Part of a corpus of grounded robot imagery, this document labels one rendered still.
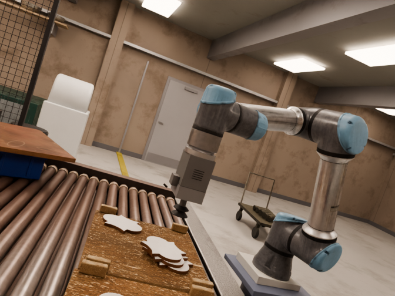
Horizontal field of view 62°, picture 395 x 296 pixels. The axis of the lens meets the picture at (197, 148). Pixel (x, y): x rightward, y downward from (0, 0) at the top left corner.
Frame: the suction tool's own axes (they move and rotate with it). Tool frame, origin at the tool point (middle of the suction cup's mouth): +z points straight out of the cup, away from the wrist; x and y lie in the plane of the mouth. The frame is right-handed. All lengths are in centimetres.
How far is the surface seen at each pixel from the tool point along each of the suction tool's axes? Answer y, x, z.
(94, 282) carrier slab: 3.7, -14.4, 18.5
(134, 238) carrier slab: -25.0, -4.2, 18.5
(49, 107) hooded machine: -411, -106, 24
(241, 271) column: -33, 39, 25
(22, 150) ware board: -56, -49, 8
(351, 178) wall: -782, 707, -9
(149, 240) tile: -18.6, -0.7, 15.5
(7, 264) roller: 0.4, -33.1, 20.1
